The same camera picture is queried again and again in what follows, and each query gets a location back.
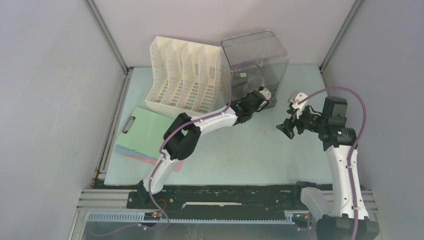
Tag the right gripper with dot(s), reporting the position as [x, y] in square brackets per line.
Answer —
[295, 122]

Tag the smoky transparent drawer cabinet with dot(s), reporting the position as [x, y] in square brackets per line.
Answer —
[256, 60]

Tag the pink folder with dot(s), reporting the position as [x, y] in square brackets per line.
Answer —
[151, 161]

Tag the green clipboard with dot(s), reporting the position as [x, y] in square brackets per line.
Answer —
[143, 132]

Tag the blue folder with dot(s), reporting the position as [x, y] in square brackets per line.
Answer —
[126, 151]

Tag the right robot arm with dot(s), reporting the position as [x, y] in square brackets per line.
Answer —
[346, 218]

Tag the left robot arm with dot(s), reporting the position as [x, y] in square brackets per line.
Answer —
[181, 138]

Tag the white file organizer rack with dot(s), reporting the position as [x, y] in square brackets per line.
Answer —
[188, 77]

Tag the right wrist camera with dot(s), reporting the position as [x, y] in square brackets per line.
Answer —
[297, 103]

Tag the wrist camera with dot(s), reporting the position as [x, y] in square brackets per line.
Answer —
[265, 92]
[297, 103]

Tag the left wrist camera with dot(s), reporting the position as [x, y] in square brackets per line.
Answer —
[265, 92]

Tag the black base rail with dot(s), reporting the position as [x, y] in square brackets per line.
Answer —
[233, 202]

